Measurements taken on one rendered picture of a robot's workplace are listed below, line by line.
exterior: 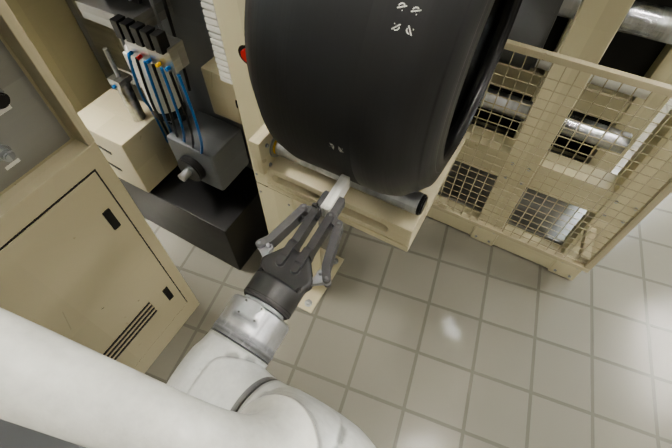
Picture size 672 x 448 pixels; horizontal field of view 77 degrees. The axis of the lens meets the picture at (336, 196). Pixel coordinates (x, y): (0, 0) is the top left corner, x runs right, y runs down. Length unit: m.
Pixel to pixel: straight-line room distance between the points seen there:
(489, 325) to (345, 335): 0.55
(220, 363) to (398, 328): 1.19
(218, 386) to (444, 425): 1.17
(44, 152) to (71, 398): 0.78
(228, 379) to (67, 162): 0.67
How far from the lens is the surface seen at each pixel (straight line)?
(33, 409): 0.36
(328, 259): 0.61
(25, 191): 1.05
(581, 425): 1.78
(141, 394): 0.37
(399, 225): 0.85
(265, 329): 0.57
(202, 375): 0.55
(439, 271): 1.81
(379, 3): 0.49
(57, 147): 1.09
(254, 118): 1.03
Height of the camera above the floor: 1.57
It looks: 53 degrees down
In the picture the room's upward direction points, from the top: straight up
